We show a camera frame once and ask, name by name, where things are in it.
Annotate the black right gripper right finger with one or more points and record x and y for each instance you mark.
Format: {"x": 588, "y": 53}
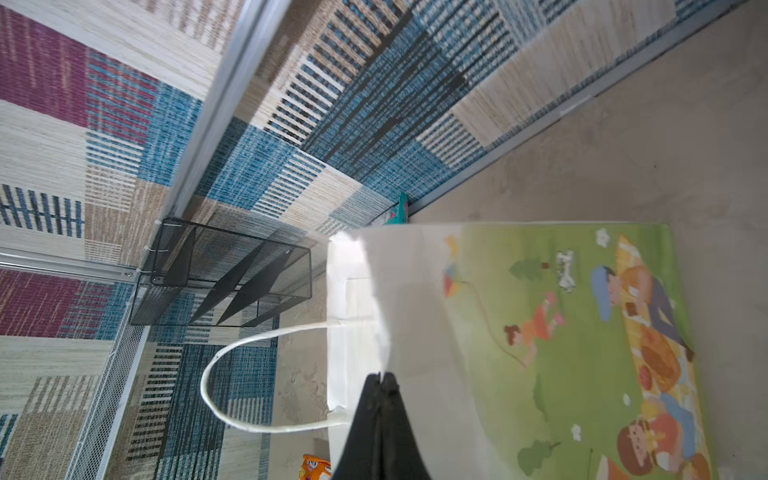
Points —
{"x": 399, "y": 457}

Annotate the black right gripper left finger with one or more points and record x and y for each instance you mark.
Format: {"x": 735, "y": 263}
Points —
{"x": 361, "y": 456}

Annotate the orange snack bag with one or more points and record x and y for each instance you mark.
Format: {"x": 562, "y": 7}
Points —
{"x": 314, "y": 468}

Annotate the white illustrated paper bag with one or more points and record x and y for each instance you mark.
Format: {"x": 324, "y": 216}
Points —
{"x": 522, "y": 351}

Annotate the teal tissue pack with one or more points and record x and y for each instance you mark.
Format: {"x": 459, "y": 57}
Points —
{"x": 398, "y": 214}

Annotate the black wire shelf rack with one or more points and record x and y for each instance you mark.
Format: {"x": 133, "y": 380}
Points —
{"x": 206, "y": 276}

